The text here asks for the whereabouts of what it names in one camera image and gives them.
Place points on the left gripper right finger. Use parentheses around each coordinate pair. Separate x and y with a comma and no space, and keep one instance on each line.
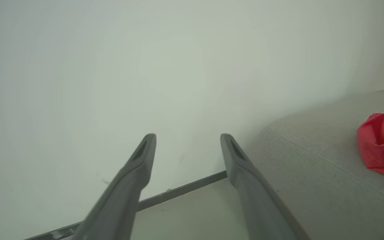
(258,206)

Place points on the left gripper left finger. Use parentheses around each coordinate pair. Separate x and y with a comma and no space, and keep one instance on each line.
(118,206)

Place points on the red shorts with white trim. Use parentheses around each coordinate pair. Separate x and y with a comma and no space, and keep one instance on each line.
(382,146)

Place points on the grey fabric sofa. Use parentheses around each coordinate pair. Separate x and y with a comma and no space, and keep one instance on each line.
(312,150)

